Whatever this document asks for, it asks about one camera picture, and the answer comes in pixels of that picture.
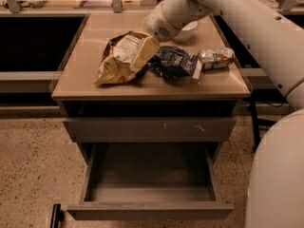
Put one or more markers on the open middle drawer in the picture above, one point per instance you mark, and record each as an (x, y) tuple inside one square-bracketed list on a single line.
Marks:
[(138, 181)]

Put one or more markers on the grey drawer cabinet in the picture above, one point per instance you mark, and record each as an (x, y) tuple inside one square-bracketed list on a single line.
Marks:
[(214, 94)]

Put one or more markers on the brown and yellow chip bag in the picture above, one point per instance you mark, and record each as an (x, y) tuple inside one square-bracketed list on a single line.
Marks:
[(117, 58)]

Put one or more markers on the black handle bar at floor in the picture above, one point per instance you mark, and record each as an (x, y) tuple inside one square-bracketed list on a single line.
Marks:
[(56, 216)]

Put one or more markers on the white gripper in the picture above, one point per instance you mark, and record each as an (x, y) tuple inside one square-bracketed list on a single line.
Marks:
[(157, 24)]

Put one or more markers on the blue chip bag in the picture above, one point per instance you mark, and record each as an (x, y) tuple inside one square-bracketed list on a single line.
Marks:
[(173, 62)]

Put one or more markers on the closed top drawer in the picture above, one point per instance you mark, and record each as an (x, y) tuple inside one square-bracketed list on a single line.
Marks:
[(149, 130)]

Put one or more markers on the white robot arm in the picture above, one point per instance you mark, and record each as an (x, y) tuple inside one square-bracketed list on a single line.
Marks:
[(275, 197)]

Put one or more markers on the white bowl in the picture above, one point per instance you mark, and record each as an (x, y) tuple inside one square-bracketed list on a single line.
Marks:
[(187, 32)]

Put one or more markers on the black table leg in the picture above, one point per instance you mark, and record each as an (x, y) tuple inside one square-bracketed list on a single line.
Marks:
[(257, 122)]

